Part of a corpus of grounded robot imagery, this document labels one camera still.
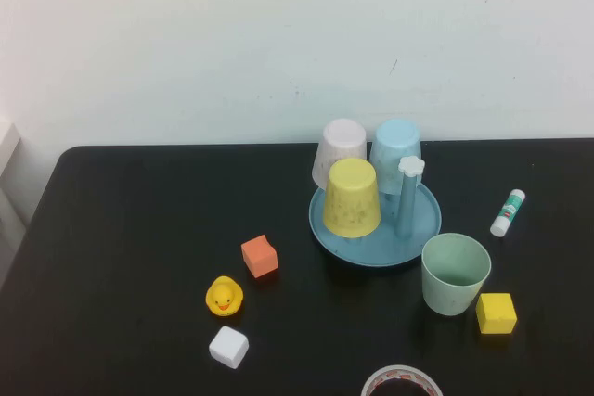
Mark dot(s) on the pale green plastic cup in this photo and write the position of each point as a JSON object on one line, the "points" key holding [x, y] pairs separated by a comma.
{"points": [[452, 296]]}

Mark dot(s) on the white speckled plastic cup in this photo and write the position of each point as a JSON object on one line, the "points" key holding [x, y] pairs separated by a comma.
{"points": [[341, 136]]}

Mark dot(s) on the yellow plastic cup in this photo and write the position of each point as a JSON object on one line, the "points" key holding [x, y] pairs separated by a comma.
{"points": [[351, 201]]}

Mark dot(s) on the light blue plastic cup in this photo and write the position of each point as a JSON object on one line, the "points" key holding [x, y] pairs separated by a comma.
{"points": [[394, 141]]}

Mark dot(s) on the blue cup stand with pegs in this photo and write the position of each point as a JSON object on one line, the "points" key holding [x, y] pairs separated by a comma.
{"points": [[371, 250]]}

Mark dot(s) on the orange foam cube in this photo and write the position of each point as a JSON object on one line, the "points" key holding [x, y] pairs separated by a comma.
{"points": [[260, 257]]}

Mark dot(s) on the yellow rubber duck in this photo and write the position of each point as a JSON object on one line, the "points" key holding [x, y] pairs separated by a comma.
{"points": [[223, 296]]}

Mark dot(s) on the white foam cube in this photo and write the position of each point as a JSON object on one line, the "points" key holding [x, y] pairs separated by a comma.
{"points": [[228, 347]]}

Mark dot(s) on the white green glue stick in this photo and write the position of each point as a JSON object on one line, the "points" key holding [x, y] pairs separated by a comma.
{"points": [[508, 213]]}

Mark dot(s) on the clear tape roll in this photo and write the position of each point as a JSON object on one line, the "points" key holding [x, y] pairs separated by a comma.
{"points": [[371, 379]]}

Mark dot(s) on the yellow foam cube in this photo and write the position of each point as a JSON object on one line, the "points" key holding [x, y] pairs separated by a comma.
{"points": [[496, 315]]}

